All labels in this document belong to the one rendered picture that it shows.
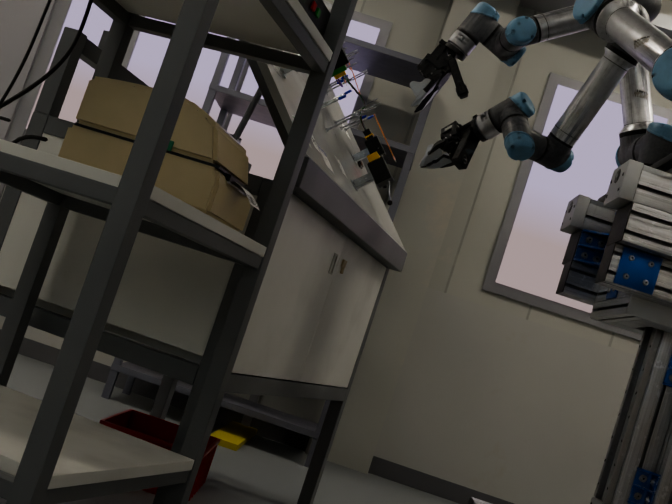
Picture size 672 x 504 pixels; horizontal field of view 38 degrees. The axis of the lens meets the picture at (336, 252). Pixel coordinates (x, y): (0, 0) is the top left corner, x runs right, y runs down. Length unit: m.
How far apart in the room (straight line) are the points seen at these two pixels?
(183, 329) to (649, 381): 1.14
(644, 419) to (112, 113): 1.45
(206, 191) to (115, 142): 0.19
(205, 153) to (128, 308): 0.49
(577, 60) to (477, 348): 1.46
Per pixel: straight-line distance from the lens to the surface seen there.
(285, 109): 1.99
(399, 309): 4.47
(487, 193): 4.64
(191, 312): 1.97
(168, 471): 1.77
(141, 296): 2.02
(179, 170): 1.67
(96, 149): 1.73
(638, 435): 2.47
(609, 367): 4.68
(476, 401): 4.57
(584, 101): 2.70
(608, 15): 2.54
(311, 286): 2.35
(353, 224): 2.38
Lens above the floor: 0.54
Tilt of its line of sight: 5 degrees up
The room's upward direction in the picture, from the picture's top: 18 degrees clockwise
